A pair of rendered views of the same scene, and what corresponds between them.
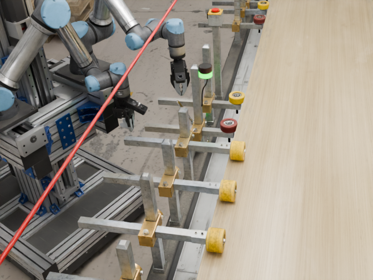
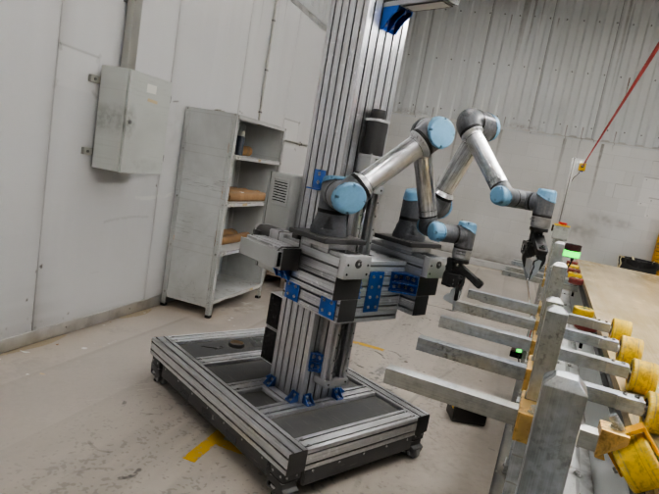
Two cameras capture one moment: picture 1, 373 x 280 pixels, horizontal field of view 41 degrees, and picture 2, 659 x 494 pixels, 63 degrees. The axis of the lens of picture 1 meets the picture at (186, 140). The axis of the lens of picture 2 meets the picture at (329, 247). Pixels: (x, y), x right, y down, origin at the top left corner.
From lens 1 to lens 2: 1.08 m
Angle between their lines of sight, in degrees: 28
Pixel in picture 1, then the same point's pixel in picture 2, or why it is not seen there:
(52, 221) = (302, 414)
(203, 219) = not seen: hidden behind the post
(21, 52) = (392, 159)
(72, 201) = (329, 402)
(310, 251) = not seen: outside the picture
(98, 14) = (444, 184)
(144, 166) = not seen: hidden behind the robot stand
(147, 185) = (561, 276)
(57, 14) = (443, 132)
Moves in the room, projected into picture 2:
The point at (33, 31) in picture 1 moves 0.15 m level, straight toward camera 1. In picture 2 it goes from (411, 143) to (425, 143)
